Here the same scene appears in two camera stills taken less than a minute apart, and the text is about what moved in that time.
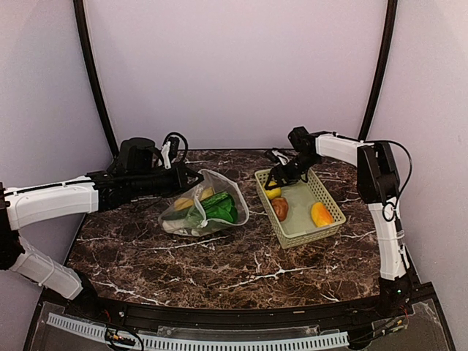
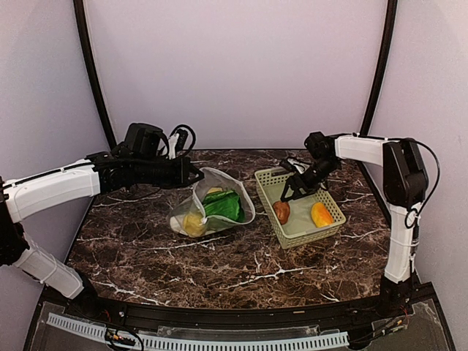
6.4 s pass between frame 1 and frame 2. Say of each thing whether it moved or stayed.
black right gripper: moved
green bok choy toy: moved
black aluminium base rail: stayed
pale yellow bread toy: moved
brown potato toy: moved
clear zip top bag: stayed
